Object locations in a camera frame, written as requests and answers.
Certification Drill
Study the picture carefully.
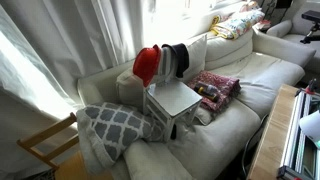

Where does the small white wooden chair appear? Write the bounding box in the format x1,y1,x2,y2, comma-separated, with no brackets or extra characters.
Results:
143,47,202,142

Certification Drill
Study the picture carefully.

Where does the cream cushion behind chair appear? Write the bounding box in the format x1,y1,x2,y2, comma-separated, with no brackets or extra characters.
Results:
116,68,143,109

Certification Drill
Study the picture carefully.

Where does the red sequin hat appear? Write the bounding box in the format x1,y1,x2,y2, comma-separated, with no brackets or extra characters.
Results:
133,45,161,87

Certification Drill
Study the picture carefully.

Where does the cream sofa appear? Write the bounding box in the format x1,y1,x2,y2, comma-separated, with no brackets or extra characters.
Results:
76,25,317,180

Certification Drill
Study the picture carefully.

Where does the white curtain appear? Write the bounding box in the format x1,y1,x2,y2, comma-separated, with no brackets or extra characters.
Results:
0,0,156,179

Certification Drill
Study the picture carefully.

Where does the black hat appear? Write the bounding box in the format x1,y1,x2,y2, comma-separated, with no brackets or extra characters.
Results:
162,43,189,78

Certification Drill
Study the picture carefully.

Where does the grey white patterned pillow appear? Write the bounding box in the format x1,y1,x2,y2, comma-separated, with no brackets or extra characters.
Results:
76,102,164,173

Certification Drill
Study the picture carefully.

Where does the black camera on stand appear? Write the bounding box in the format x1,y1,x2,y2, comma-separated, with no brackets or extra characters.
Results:
299,9,320,45

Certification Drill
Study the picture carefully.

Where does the red patterned folded cloth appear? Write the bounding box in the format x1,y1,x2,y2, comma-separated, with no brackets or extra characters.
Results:
187,70,241,113

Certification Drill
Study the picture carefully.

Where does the floral yellow folded blanket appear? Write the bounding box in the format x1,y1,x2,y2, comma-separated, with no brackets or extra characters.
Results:
210,1,265,40

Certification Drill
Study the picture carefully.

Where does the wooden side table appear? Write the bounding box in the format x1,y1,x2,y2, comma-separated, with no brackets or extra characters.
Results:
247,84,297,180

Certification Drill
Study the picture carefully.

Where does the yellow black bottle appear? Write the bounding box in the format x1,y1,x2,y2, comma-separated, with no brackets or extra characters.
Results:
194,82,219,102

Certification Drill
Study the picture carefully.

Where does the grey armchair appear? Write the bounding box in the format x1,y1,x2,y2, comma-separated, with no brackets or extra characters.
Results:
267,0,320,74

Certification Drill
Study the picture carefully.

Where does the white lamp shade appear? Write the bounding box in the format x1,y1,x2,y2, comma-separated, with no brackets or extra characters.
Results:
299,110,320,149

